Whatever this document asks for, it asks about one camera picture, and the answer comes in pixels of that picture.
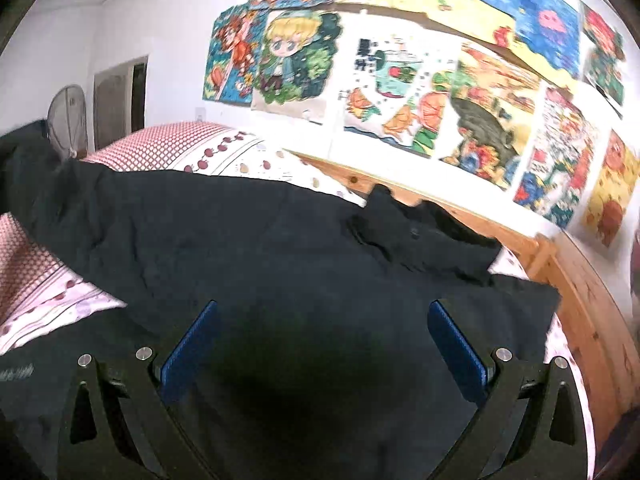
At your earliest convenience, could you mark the wooden bed frame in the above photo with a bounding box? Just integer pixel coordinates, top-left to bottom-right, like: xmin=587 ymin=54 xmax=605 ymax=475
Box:
xmin=287 ymin=150 xmax=640 ymax=441

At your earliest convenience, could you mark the pink and red checked quilt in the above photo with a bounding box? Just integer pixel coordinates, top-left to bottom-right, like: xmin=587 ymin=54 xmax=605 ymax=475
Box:
xmin=0 ymin=121 xmax=598 ymax=480

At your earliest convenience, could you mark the standing fan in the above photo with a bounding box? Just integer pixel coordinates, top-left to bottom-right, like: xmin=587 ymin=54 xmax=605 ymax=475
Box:
xmin=46 ymin=85 xmax=90 ymax=161

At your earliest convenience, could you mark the black garment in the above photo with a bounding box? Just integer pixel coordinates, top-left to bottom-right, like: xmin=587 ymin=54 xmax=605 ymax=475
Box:
xmin=0 ymin=120 xmax=563 ymax=480

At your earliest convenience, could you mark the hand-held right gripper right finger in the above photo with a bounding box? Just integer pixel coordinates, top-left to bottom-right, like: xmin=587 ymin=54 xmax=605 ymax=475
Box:
xmin=427 ymin=299 xmax=593 ymax=480

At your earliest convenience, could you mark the group of colourful wall drawings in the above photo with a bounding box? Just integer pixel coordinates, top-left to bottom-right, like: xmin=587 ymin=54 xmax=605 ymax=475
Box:
xmin=202 ymin=0 xmax=640 ymax=248

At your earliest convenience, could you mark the dark doorway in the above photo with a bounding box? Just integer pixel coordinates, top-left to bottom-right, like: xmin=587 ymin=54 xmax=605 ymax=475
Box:
xmin=93 ymin=56 xmax=149 ymax=151

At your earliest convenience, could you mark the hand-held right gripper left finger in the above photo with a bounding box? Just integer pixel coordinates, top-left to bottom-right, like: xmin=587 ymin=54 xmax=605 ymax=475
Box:
xmin=57 ymin=300 xmax=221 ymax=480

